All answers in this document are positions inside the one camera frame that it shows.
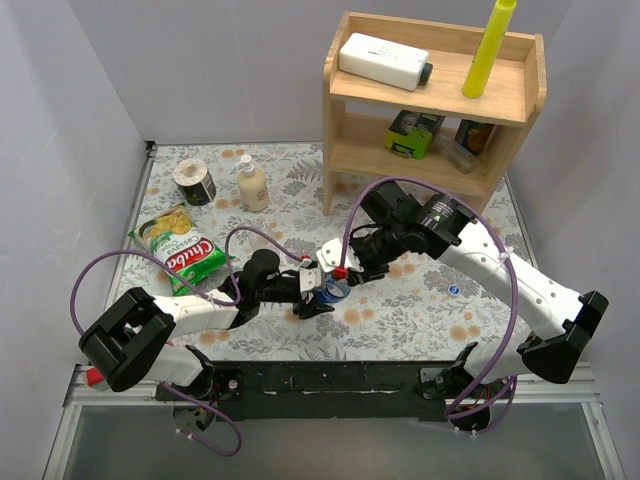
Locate clear bottle on shelf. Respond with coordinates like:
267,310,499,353
439,136,479,174

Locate clear empty plastic bottle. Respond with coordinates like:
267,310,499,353
247,228,273,251

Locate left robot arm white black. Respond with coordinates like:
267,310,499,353
79,249,334,400

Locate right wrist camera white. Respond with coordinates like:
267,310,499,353
316,237,357,274

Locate beige pump soap bottle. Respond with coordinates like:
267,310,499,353
236,154,269,212

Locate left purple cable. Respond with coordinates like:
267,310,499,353
69,226,310,457

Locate white rectangular plastic jug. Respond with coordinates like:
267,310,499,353
339,33,433,91

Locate blue label water bottle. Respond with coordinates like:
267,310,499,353
314,276,351,304

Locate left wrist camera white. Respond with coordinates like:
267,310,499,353
298,256,322,294

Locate floral patterned table mat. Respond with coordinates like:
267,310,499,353
137,143,509,361

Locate red white small carton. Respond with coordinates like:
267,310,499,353
80,367,111,391

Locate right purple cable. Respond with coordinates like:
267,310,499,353
339,175,519,435

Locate purple cable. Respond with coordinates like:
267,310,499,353
69,226,310,457
339,175,519,435

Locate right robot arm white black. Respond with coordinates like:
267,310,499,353
351,177,609,398

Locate yellow plastic tube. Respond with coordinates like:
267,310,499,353
461,0,517,99

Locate green black small box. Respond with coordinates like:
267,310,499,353
385,110,445,160

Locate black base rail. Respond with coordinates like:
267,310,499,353
154,358,511,424

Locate green Chuba cassava chips bag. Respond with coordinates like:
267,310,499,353
128,202,235,285

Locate aluminium frame rail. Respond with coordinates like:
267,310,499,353
63,362,602,406

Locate black orange small box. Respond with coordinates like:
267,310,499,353
454,119,495,156

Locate wooden two-tier shelf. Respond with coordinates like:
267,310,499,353
322,12,547,213

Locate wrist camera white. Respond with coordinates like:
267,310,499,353
316,237,357,274
298,256,322,294

